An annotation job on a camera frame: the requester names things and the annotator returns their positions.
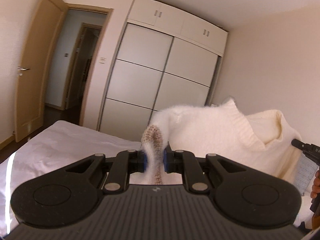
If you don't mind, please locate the cream knit striped sweater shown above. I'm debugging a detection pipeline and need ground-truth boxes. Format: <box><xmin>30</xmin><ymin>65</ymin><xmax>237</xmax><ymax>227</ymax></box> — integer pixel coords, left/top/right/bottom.
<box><xmin>130</xmin><ymin>99</ymin><xmax>301</xmax><ymax>185</ymax></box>

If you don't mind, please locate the person right hand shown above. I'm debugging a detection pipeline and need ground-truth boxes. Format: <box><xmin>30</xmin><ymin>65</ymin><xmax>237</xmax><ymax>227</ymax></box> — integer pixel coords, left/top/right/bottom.
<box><xmin>310</xmin><ymin>171</ymin><xmax>320</xmax><ymax>199</ymax></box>

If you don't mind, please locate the grey checked pillow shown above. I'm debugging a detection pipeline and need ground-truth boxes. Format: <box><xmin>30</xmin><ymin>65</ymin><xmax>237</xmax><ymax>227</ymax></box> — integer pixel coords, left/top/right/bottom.
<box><xmin>294</xmin><ymin>153</ymin><xmax>319</xmax><ymax>196</ymax></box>

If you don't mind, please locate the lavender bed sheet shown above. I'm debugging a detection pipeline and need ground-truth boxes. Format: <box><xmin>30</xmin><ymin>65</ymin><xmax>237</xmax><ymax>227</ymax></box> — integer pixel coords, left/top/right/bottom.
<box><xmin>1</xmin><ymin>121</ymin><xmax>141</xmax><ymax>237</ymax></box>

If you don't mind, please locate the white sliding wardrobe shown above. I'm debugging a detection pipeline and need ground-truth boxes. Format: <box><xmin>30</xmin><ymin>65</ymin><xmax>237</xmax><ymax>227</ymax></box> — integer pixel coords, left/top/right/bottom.
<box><xmin>98</xmin><ymin>0</ymin><xmax>228</xmax><ymax>141</ymax></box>

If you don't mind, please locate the wooden bedroom door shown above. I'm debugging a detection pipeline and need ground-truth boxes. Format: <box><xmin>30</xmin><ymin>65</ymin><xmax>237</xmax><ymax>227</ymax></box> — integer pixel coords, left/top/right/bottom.
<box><xmin>14</xmin><ymin>0</ymin><xmax>68</xmax><ymax>142</ymax></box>

